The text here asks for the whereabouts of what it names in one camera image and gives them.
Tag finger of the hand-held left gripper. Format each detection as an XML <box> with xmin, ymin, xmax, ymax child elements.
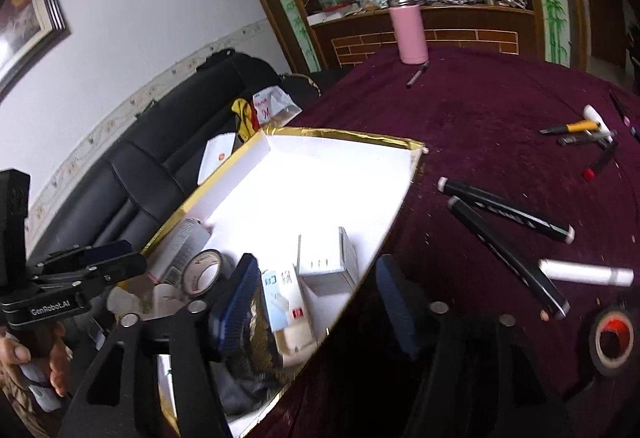
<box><xmin>37</xmin><ymin>252</ymin><xmax>148</xmax><ymax>291</ymax></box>
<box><xmin>30</xmin><ymin>239</ymin><xmax>133</xmax><ymax>276</ymax></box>

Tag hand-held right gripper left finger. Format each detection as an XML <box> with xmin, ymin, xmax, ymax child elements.
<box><xmin>60</xmin><ymin>252</ymin><xmax>261</xmax><ymax>438</ymax></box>

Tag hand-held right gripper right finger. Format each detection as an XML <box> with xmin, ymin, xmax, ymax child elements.
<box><xmin>375</xmin><ymin>254</ymin><xmax>576</xmax><ymax>438</ymax></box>

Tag black printed packet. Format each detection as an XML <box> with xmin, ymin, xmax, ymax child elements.
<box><xmin>220</xmin><ymin>291</ymin><xmax>288</xmax><ymax>419</ymax></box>

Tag white pill bottle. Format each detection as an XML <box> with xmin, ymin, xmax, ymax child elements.
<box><xmin>149</xmin><ymin>282</ymin><xmax>187</xmax><ymax>319</ymax></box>

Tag black marker white ends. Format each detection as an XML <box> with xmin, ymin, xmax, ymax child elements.
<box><xmin>437</xmin><ymin>177</ymin><xmax>576</xmax><ymax>245</ymax></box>
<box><xmin>447</xmin><ymin>197</ymin><xmax>571</xmax><ymax>319</ymax></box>

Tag gold-rimmed white box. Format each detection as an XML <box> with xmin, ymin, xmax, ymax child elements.
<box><xmin>142</xmin><ymin>125</ymin><xmax>428</xmax><ymax>438</ymax></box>

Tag black tape roll red core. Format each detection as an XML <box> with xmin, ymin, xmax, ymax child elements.
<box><xmin>588</xmin><ymin>305</ymin><xmax>636</xmax><ymax>376</ymax></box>

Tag person's left forearm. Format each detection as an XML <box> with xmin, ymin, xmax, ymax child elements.
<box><xmin>0</xmin><ymin>368</ymin><xmax>56</xmax><ymax>438</ymax></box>

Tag person's left hand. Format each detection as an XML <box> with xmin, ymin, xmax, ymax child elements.
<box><xmin>0</xmin><ymin>321</ymin><xmax>71</xmax><ymax>399</ymax></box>

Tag white and teal medicine box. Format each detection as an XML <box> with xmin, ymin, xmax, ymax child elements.
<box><xmin>260</xmin><ymin>263</ymin><xmax>321</xmax><ymax>366</ymax></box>

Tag clear tape roll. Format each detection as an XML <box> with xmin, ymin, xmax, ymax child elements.
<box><xmin>181</xmin><ymin>249</ymin><xmax>236</xmax><ymax>297</ymax></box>

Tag white grey carton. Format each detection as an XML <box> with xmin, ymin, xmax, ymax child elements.
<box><xmin>296</xmin><ymin>227</ymin><xmax>360</xmax><ymax>291</ymax></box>

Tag black leather sofa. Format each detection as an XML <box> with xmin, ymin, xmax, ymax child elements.
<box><xmin>25</xmin><ymin>49</ymin><xmax>331</xmax><ymax>279</ymax></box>

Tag flat white box red logo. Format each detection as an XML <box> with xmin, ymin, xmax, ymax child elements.
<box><xmin>197</xmin><ymin>132</ymin><xmax>238</xmax><ymax>185</ymax></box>

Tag yellow cloth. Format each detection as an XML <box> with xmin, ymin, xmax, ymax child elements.
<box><xmin>230</xmin><ymin>97</ymin><xmax>258</xmax><ymax>141</ymax></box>

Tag white paper stick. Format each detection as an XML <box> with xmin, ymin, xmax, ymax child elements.
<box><xmin>538</xmin><ymin>258</ymin><xmax>635</xmax><ymax>288</ymax></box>

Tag white plastic bag red print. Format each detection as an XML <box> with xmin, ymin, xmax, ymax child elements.
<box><xmin>250</xmin><ymin>86</ymin><xmax>303</xmax><ymax>129</ymax></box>

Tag black bag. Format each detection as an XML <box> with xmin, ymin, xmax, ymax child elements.
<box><xmin>197</xmin><ymin>47</ymin><xmax>236</xmax><ymax>69</ymax></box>

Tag dark maroon pen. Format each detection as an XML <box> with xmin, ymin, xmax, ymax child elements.
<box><xmin>406</xmin><ymin>61</ymin><xmax>432</xmax><ymax>89</ymax></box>

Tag short black pen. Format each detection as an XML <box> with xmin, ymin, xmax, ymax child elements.
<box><xmin>559</xmin><ymin>132</ymin><xmax>618</xmax><ymax>145</ymax></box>

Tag black marker red cap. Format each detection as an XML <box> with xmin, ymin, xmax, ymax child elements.
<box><xmin>582</xmin><ymin>139</ymin><xmax>621</xmax><ymax>182</ymax></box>

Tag yellow utility knife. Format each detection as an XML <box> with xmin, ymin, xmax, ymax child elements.
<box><xmin>539</xmin><ymin>119</ymin><xmax>601</xmax><ymax>135</ymax></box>

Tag pink thermos bottle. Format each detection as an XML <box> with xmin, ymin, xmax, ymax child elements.
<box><xmin>389</xmin><ymin>0</ymin><xmax>430</xmax><ymax>65</ymax></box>

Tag white plastic tube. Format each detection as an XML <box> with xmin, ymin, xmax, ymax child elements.
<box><xmin>584</xmin><ymin>104</ymin><xmax>616</xmax><ymax>141</ymax></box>

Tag framed wall picture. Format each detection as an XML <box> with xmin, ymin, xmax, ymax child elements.
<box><xmin>0</xmin><ymin>0</ymin><xmax>71</xmax><ymax>102</ymax></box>

